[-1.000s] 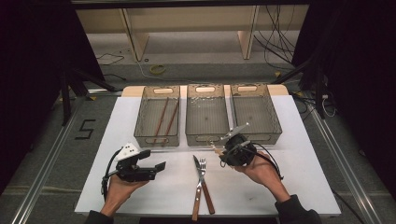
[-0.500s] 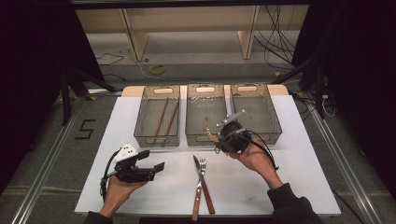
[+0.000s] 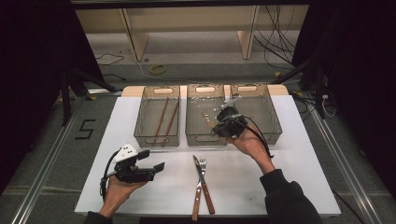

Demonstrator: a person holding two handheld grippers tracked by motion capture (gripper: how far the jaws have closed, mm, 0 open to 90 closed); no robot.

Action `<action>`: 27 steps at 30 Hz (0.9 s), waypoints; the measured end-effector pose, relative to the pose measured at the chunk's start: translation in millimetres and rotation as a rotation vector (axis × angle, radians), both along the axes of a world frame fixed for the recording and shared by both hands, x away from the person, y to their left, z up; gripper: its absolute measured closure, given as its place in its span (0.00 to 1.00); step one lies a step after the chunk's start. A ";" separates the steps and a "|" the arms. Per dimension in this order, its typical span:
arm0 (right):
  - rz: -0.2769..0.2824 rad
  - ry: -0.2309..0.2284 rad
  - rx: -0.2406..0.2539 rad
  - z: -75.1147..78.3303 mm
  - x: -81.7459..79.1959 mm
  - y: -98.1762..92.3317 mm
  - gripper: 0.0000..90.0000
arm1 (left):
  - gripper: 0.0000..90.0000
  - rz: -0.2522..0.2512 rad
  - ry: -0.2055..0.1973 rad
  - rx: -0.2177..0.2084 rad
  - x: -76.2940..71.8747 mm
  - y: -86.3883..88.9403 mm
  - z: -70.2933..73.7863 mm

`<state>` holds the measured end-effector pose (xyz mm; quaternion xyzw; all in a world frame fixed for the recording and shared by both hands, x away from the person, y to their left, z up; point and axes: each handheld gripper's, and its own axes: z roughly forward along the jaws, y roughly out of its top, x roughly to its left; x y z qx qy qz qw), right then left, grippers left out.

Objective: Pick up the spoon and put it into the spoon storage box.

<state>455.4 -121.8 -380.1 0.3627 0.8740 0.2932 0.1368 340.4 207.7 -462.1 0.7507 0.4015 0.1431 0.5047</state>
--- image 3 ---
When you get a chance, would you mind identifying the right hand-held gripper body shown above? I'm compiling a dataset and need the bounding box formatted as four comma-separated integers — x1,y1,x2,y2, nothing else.
213,96,250,138

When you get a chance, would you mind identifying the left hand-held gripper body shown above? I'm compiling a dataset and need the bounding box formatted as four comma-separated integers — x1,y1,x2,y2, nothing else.
111,143,157,185

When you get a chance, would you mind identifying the wooden handled spoon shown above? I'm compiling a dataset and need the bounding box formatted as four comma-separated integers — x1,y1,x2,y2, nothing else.
201,110,219,129

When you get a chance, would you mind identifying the smoked transparent plastic bin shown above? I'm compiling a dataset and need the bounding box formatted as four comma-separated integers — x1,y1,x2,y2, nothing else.
185,83,230,147
134,85,181,148
229,83,283,146

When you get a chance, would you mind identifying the brown wooden chopstick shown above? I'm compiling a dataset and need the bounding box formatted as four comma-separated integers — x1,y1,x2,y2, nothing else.
153,96,170,146
163,100,180,147

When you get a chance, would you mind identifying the wooden handled steel fork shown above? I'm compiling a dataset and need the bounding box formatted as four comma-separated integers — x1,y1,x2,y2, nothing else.
191,157,207,222

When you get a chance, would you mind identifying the wooden handled steel knife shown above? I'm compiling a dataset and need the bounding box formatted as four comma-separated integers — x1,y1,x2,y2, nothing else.
191,154,217,216

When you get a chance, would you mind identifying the person's left hand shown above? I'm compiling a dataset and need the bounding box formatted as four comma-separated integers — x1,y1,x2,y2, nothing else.
99,176,149,216

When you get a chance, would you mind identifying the person's right hand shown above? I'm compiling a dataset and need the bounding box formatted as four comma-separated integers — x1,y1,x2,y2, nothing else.
225,123,276,175

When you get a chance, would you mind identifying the white table cover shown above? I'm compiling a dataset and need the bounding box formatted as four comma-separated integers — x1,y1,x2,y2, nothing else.
74,93,342,217

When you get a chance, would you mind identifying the yellow tape roll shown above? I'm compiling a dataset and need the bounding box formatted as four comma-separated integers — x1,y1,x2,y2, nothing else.
149,63,168,76

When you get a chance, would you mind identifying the light wooden desk leg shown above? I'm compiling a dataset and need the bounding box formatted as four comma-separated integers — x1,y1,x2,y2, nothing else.
237,5,260,61
120,7,150,63

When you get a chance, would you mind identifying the black metal stand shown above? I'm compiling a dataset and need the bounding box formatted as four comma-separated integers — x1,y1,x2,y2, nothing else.
270,57,330,119
59,66,123,126

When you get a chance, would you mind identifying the black curtain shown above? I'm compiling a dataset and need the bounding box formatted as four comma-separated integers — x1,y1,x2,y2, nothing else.
0,0,106,195
290,0,396,202

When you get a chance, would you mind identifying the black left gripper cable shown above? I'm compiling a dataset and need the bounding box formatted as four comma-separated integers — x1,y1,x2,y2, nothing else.
99,149,121,200

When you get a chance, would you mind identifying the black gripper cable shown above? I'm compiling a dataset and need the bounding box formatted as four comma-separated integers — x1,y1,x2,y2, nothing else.
99,149,121,200
241,115,275,159

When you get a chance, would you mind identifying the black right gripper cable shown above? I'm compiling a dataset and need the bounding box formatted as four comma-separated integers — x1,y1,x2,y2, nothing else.
241,115,275,159

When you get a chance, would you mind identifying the white floor cable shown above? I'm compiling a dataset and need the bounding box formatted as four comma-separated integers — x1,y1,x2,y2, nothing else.
133,56,200,84

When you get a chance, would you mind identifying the aluminium floor rail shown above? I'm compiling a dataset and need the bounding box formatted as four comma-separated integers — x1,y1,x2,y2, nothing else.
306,102,383,224
10,92,86,224

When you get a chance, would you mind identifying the bundle of black cables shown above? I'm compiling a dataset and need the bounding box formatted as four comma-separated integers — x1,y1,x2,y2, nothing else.
252,4,297,64

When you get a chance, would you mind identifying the thin black floor cable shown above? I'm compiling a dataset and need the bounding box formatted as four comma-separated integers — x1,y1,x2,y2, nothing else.
95,52,126,67

